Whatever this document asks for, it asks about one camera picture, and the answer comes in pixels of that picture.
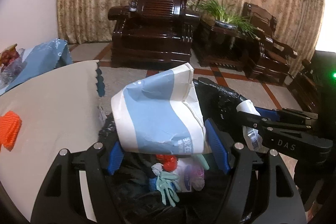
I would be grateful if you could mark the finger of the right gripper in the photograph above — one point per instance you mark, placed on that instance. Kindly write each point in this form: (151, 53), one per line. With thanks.
(267, 115)
(273, 135)

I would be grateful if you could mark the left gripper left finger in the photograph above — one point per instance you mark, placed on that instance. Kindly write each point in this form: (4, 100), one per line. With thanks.
(60, 199)

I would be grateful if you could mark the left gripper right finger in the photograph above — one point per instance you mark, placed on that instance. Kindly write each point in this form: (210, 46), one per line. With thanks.
(259, 187)

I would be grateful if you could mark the white toothpaste tube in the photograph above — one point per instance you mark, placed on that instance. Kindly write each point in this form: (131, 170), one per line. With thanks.
(247, 112)

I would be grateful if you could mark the orange foam net thick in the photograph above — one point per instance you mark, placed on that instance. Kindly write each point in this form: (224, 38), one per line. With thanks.
(10, 125)

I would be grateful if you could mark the blue white paper packet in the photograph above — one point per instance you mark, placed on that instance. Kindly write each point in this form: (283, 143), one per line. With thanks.
(161, 114)

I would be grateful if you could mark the black lined trash bin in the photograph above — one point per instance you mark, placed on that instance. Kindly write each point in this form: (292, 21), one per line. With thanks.
(148, 188)

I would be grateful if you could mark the dark wooden armchair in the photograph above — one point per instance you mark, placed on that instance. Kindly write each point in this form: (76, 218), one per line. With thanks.
(156, 33)
(265, 58)

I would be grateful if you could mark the dark wooden side table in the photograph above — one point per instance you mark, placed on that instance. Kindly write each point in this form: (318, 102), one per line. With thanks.
(214, 45)

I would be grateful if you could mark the grey tablecloth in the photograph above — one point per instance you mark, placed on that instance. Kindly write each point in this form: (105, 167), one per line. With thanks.
(58, 109)

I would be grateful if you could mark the green potted plant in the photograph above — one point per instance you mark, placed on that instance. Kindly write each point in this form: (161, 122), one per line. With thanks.
(223, 15)

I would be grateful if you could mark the green rubber glove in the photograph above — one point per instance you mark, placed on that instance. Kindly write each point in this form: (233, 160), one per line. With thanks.
(167, 185)

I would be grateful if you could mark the glass fruit bowl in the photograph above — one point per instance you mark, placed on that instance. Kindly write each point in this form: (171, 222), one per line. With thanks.
(12, 71)

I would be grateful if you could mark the light blue tablecloth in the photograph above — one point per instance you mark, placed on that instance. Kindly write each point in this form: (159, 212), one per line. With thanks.
(41, 59)

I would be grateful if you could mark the red apples in bowl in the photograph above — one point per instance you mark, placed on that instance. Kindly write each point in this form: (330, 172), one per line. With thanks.
(9, 55)

